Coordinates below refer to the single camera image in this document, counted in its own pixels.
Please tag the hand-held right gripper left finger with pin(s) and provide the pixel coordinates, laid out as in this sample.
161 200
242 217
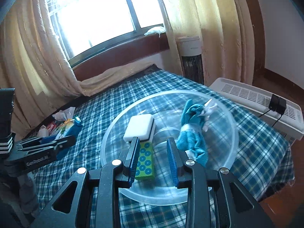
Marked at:
133 161

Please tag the person's left hand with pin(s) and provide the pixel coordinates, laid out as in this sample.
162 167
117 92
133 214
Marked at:
26 194

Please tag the small white paper scrap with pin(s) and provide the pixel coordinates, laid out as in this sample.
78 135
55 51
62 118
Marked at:
42 130

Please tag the red packet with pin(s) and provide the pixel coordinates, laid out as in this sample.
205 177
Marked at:
53 127

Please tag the white tower fan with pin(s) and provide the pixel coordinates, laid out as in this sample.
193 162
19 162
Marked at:
190 46

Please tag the white plastic clip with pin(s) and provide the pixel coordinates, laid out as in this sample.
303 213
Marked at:
209 109

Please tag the teal cloth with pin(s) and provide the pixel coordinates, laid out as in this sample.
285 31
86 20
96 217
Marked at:
190 137

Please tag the beige curtain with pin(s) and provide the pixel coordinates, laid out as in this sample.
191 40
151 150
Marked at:
213 28
28 52

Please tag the blue snack packet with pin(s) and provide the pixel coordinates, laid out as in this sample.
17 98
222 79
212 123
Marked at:
77 125

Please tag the white sponge with black layer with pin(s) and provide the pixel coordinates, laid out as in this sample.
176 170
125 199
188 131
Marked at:
139 127

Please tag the green dotted box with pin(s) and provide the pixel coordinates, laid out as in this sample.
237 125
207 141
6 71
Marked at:
146 159

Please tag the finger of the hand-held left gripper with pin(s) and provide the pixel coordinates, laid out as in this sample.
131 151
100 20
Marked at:
30 140
59 142

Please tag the black power adapter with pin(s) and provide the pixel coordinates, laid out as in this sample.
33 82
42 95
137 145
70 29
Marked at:
276 104

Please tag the blue plaid bed sheet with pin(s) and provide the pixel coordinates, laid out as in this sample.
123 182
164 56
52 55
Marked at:
142 92

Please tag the window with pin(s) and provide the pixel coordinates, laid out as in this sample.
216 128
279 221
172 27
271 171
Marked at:
95 9

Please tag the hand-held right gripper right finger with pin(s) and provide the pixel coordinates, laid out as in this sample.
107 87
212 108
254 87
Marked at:
171 163

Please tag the white cloth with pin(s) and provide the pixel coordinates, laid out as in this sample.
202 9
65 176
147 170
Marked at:
154 30

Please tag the brown wooden door frame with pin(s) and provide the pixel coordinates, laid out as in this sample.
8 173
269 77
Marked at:
254 28

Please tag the clear plastic bowl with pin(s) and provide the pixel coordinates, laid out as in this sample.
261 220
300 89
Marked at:
166 114

